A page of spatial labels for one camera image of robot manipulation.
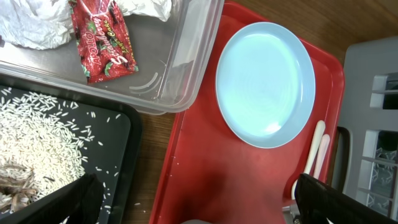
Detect clear plastic waste bin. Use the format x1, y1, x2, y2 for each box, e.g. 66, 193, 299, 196
1, 0, 224, 115

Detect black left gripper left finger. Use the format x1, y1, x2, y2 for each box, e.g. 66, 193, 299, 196
1, 174, 104, 224

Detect black waste tray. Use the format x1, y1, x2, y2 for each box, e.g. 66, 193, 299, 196
1, 74, 142, 224

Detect white napkin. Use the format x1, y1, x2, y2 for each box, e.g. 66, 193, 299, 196
1, 0, 172, 50

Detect light blue plate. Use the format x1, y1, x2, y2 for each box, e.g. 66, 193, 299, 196
215, 22, 316, 149

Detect red serving tray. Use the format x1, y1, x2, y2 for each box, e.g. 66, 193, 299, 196
150, 1, 345, 224

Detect red strawberry snack wrapper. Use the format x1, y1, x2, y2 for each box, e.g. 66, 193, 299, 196
68, 0, 139, 84

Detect brown food scraps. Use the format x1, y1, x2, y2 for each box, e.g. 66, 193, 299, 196
1, 176, 37, 213

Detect pink plastic fork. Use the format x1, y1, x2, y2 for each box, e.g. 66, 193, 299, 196
313, 134, 330, 179

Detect white plastic spoon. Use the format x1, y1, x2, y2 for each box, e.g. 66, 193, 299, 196
290, 120, 326, 201

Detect grey dishwasher rack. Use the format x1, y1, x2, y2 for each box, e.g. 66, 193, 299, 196
331, 37, 397, 220

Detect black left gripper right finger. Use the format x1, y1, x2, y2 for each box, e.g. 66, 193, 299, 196
295, 174, 397, 224

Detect white rice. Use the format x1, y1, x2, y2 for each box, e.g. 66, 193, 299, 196
1, 89, 92, 204

